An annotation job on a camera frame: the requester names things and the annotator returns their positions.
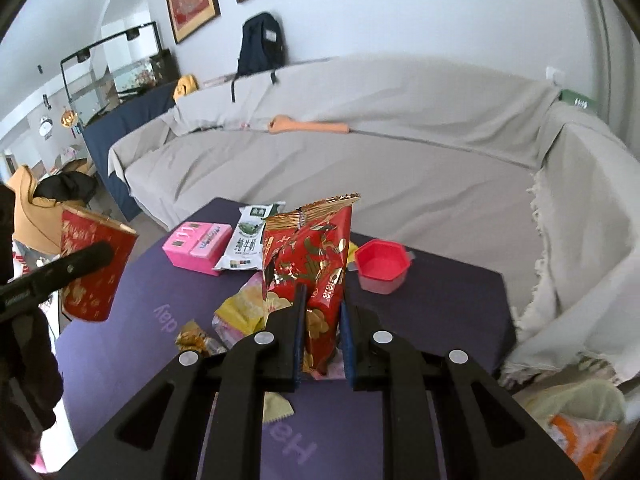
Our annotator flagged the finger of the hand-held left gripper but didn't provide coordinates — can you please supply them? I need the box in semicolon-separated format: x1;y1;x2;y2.
0;241;115;322

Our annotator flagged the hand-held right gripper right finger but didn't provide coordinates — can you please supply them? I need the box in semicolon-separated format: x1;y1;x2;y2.
340;300;584;480

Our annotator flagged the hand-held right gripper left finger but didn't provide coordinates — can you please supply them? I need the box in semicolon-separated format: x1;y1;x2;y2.
57;284;308;480

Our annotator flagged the red paper cup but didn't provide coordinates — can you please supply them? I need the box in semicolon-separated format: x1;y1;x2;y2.
59;205;139;322

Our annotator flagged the yellow pink wrapper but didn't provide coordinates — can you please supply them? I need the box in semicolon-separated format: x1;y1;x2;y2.
213;272;296;352

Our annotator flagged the red snack bag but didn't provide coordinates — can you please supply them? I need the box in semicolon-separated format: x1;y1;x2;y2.
261;192;362;376

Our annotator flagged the pale green trash bag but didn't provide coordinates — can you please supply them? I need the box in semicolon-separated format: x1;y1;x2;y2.
515;377;629;480

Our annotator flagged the person's left forearm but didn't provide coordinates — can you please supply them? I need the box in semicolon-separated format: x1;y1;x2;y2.
0;305;64;466

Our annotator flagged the orange jacket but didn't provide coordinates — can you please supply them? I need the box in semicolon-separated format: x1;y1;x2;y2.
7;165;67;256

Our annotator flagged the black cloth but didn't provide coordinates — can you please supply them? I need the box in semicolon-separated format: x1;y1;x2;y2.
32;172;99;207

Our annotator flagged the small pale yellow wrapper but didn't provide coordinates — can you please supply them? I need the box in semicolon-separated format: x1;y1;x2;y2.
262;391;296;426

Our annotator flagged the red plastic cup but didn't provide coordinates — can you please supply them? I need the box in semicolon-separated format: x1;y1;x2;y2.
354;240;415;295

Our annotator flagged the purple mat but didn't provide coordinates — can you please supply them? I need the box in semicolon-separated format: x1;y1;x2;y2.
55;197;517;480

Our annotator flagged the white green milk packet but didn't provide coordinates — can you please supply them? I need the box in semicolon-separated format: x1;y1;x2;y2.
213;202;286;277

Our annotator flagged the gold wrapper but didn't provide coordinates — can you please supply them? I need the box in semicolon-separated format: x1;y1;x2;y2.
175;321;227;359

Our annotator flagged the pink box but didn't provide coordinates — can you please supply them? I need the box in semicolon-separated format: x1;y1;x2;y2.
162;221;234;276

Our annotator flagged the blue covered cabinet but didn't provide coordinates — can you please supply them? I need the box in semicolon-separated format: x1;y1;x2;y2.
81;80;179;222

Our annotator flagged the grey covered sofa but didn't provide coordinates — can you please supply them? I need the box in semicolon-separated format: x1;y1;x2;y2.
107;55;640;387

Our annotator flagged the glass fish tank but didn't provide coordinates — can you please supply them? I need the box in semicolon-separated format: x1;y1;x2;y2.
60;21;174;128

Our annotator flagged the orange cloth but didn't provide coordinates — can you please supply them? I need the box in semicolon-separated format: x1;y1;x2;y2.
268;115;351;135

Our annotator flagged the yellow cloth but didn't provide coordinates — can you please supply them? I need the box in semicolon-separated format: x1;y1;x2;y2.
173;75;200;101

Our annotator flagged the orange packet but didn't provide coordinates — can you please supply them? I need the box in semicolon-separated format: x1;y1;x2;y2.
547;412;619;479

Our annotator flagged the dark blue backpack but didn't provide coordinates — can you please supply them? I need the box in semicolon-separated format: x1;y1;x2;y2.
231;11;289;104

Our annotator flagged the green box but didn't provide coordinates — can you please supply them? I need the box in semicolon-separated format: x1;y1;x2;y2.
559;89;599;111

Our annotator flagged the white curtain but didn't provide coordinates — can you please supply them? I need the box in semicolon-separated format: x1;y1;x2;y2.
587;0;640;153

